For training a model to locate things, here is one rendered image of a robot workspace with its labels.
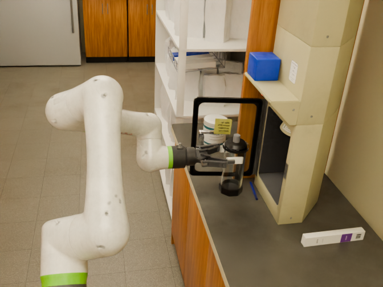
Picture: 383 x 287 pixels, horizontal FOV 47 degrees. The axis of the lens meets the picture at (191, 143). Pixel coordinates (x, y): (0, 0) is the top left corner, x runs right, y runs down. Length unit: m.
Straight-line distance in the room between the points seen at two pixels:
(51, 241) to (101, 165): 0.25
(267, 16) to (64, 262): 1.23
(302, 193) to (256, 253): 0.32
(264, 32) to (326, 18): 0.40
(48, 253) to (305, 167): 1.03
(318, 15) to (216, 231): 0.92
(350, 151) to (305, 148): 0.48
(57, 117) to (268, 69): 0.84
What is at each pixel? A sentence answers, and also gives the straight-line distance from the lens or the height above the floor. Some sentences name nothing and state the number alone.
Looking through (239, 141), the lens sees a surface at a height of 1.28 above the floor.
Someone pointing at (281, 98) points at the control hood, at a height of 1.51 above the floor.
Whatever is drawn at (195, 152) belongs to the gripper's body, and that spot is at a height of 1.25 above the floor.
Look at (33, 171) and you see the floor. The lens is 4.10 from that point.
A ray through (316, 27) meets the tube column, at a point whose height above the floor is 1.78.
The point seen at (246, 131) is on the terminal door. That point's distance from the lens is 2.01.
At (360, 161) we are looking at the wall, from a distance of 2.14.
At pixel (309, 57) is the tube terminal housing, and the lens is 1.61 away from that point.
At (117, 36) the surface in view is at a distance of 6.61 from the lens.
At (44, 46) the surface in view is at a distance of 6.55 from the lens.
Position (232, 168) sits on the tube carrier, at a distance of 1.81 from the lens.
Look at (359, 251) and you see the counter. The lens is 1.92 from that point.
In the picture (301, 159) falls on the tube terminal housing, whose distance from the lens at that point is 1.78.
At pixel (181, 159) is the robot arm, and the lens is 1.73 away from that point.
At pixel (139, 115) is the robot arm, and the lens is 1.68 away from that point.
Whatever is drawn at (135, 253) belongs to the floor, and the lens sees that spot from 3.13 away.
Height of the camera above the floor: 2.11
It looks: 28 degrees down
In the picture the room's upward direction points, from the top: 3 degrees clockwise
